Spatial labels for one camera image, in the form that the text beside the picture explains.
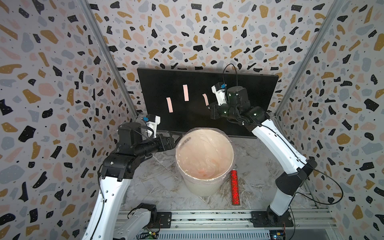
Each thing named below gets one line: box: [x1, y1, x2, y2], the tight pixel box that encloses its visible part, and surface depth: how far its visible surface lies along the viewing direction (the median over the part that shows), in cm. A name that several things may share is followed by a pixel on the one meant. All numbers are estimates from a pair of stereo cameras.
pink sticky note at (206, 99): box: [202, 93, 210, 106], surface depth 71 cm
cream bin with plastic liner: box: [175, 127, 236, 197], surface depth 76 cm
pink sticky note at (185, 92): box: [182, 84, 189, 102], surface depth 70 cm
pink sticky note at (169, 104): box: [166, 97, 174, 113], surface depth 75 cm
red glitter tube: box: [231, 164, 240, 206], surface depth 85 cm
